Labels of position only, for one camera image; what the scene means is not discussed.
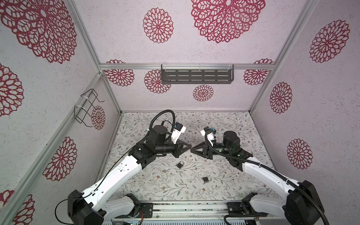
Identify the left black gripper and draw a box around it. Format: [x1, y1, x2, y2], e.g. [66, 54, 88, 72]
[155, 139, 191, 158]

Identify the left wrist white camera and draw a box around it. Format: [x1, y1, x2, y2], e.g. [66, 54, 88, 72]
[171, 122, 186, 144]

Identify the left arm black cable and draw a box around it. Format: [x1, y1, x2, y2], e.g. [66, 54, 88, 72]
[54, 109, 176, 225]

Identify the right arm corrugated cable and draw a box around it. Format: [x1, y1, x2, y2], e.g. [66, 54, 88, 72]
[204, 130, 330, 225]

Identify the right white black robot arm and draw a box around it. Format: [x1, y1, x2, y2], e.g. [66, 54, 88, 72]
[191, 127, 330, 225]

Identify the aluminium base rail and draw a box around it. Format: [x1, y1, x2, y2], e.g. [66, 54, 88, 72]
[72, 200, 309, 223]

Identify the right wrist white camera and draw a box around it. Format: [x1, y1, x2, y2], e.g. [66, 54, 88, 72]
[200, 126, 217, 143]

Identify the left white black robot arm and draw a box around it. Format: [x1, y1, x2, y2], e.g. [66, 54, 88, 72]
[65, 122, 191, 225]

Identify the wrist white camera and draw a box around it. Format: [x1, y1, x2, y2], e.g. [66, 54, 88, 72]
[171, 122, 186, 144]
[200, 126, 217, 143]

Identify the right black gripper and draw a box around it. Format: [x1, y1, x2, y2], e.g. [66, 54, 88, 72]
[191, 141, 232, 161]

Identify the grey slotted wall shelf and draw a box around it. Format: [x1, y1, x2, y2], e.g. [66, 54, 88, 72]
[160, 64, 234, 84]

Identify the black wire wall rack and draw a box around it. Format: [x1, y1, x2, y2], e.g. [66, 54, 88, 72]
[73, 89, 106, 130]

